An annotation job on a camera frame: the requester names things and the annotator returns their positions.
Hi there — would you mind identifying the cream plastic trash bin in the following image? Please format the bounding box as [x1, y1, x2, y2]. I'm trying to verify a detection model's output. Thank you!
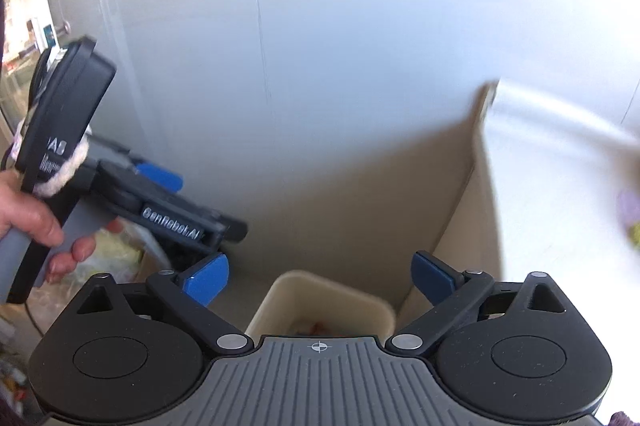
[246, 270, 396, 342]

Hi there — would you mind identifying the person's left hand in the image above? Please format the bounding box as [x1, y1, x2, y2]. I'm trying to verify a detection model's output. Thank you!
[1, 171, 96, 284]

